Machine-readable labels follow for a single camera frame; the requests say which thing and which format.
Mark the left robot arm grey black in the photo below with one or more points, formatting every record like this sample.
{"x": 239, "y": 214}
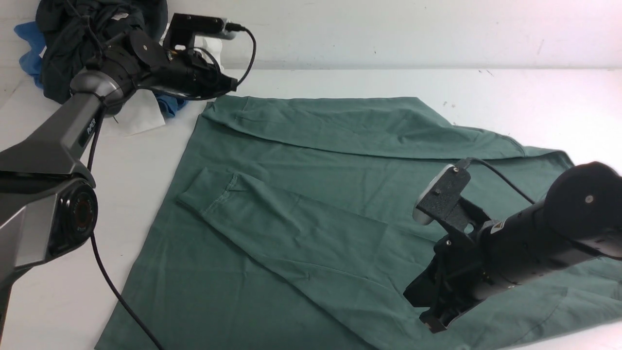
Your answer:
{"x": 48, "y": 202}

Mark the green long-sleeve top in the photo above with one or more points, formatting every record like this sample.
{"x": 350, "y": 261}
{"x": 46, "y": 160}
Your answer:
{"x": 288, "y": 226}

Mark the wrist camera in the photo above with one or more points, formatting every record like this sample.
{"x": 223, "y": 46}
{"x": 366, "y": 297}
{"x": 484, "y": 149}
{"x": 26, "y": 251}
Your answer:
{"x": 184, "y": 28}
{"x": 441, "y": 195}

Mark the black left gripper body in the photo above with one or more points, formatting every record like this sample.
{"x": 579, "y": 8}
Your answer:
{"x": 188, "y": 76}

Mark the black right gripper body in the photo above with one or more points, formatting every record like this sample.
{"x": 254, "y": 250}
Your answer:
{"x": 452, "y": 284}

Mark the dark green crumpled garment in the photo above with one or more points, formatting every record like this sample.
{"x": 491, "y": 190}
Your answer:
{"x": 75, "y": 30}

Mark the blue crumpled garment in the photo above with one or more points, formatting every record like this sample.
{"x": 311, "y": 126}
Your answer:
{"x": 31, "y": 64}

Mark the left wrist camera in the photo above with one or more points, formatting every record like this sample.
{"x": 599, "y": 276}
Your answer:
{"x": 184, "y": 28}

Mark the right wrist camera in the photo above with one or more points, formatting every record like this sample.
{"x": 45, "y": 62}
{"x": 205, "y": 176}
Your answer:
{"x": 441, "y": 195}

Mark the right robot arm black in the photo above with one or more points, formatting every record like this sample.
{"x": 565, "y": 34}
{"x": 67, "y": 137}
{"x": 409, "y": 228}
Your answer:
{"x": 578, "y": 220}

